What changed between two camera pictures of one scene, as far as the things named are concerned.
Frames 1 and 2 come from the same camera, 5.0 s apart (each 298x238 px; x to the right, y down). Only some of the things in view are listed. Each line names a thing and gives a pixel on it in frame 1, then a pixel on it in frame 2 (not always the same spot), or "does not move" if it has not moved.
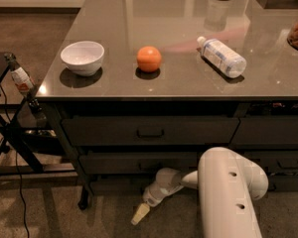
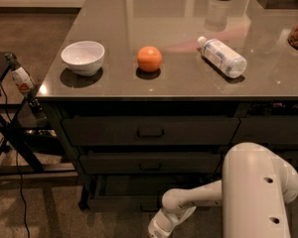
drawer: x=136 y=163 does not move
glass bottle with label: x=19 y=74 does not move
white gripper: x=152 y=194 -> x=154 y=230
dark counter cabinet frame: x=121 y=144 does not move
